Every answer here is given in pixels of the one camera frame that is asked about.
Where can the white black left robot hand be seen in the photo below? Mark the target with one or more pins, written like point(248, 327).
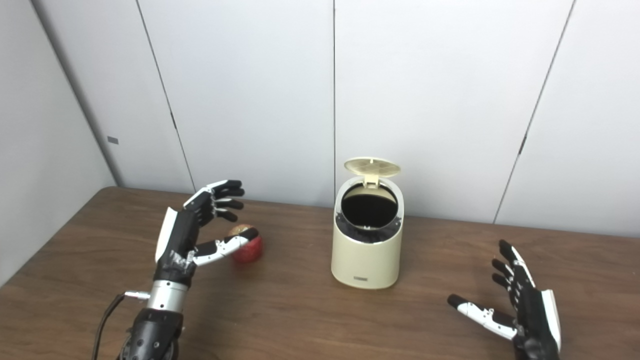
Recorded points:
point(175, 245)

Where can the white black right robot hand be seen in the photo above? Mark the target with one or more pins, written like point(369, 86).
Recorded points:
point(535, 320)

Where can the red apple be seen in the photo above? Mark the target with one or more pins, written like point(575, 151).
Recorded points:
point(250, 252)

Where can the cream-colored round bin lid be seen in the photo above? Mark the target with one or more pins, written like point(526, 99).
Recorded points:
point(372, 166)

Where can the small grey wall label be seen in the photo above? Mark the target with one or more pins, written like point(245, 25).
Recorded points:
point(113, 140)

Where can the black wall panel clip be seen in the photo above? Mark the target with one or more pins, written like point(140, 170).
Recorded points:
point(522, 145)
point(173, 120)

